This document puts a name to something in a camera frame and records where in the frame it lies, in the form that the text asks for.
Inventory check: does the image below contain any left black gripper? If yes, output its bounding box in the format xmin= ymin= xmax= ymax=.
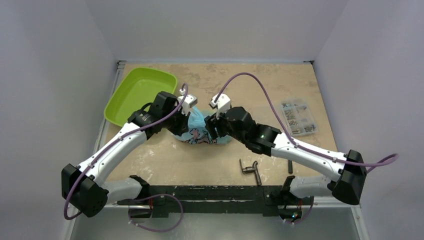
xmin=162 ymin=105 xmax=191 ymax=137

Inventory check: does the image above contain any light blue plastic bag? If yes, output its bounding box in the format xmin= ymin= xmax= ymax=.
xmin=174 ymin=106 xmax=232 ymax=145

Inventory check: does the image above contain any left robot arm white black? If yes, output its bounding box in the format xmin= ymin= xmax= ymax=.
xmin=61 ymin=90 xmax=198 ymax=220

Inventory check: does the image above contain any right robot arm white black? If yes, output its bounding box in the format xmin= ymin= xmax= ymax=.
xmin=204 ymin=106 xmax=367 ymax=206

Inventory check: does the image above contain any lime green plastic tray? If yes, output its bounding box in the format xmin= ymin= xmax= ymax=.
xmin=103 ymin=67 xmax=178 ymax=127

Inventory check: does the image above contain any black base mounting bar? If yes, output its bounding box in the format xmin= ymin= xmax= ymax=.
xmin=117 ymin=185 xmax=313 ymax=218

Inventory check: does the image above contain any clear plastic screw box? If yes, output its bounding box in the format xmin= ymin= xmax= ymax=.
xmin=258 ymin=97 xmax=320 ymax=137

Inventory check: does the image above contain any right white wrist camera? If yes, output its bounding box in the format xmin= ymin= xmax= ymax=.
xmin=209 ymin=93 xmax=232 ymax=119

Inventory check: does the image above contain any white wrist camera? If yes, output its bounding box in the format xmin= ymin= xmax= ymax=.
xmin=209 ymin=93 xmax=232 ymax=119
xmin=177 ymin=88 xmax=198 ymax=116

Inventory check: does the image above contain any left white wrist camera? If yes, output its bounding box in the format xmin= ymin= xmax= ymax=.
xmin=177 ymin=88 xmax=198 ymax=116

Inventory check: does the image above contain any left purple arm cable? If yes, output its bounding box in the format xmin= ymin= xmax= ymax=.
xmin=63 ymin=82 xmax=190 ymax=221

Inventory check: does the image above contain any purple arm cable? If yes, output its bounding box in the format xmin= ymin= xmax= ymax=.
xmin=211 ymin=72 xmax=400 ymax=175
xmin=63 ymin=82 xmax=190 ymax=221

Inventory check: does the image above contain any dark metal clamp bracket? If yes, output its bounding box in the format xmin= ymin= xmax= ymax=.
xmin=239 ymin=159 xmax=262 ymax=186

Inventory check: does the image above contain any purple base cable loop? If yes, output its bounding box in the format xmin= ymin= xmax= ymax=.
xmin=128 ymin=193 xmax=185 ymax=233

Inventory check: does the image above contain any small black-handled hammer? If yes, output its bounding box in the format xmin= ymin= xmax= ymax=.
xmin=287 ymin=160 xmax=294 ymax=175

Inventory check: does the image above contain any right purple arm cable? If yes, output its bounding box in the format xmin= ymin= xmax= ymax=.
xmin=211 ymin=72 xmax=400 ymax=175

